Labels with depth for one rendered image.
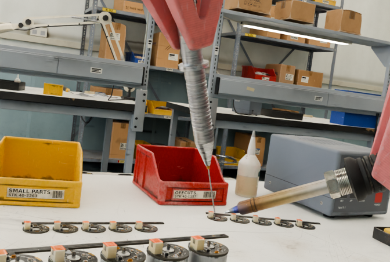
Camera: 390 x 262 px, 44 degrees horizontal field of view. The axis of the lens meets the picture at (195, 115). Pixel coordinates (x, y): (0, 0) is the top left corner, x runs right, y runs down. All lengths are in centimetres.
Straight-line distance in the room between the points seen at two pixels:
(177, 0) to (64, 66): 235
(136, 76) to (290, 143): 197
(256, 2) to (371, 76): 355
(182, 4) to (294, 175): 52
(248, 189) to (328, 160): 13
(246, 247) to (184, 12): 33
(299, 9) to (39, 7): 252
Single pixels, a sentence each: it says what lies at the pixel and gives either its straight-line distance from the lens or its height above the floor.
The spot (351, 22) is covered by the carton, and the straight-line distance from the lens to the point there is 341.
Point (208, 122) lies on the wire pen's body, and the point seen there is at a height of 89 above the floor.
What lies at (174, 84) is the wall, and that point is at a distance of 497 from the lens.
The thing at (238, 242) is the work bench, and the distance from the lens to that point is 52.
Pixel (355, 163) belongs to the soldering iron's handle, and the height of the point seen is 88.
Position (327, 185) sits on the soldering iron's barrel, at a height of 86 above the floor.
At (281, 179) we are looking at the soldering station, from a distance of 75.
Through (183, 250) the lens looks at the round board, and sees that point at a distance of 29.
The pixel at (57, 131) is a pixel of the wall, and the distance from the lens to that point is 475.
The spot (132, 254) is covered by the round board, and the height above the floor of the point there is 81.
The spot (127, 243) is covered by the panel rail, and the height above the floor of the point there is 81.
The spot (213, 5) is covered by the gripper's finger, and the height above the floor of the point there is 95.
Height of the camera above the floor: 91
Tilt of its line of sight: 4 degrees down
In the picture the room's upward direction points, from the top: 7 degrees clockwise
